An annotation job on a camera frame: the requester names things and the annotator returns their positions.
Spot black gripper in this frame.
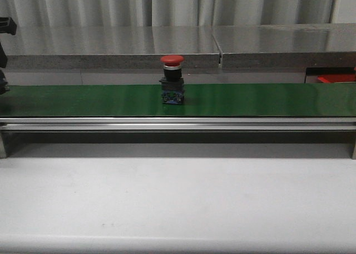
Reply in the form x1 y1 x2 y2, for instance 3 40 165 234
0 17 17 94

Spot grey pleated curtain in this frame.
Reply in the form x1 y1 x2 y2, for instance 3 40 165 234
1 0 334 27

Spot grey stone counter slab left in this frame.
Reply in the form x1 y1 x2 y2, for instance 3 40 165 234
1 27 220 70

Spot grey stone counter slab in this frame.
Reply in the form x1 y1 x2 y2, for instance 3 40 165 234
212 23 355 69
1 27 220 70

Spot left conveyor support leg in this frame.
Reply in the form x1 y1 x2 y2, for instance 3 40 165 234
0 132 13 159

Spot conveyor support leg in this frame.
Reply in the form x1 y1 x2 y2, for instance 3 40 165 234
0 132 13 159
351 134 356 160

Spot grey stone counter slab right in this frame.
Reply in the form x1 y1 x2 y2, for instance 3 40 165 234
212 23 355 69

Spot red plastic tray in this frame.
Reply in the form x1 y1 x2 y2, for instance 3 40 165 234
317 74 355 84

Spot green conveyor belt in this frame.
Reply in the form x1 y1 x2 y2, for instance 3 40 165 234
1 83 355 117

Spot right conveyor support leg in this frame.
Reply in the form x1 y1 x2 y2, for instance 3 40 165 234
351 134 356 160

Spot aluminium conveyor frame rail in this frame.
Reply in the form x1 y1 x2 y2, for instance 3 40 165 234
1 117 355 132

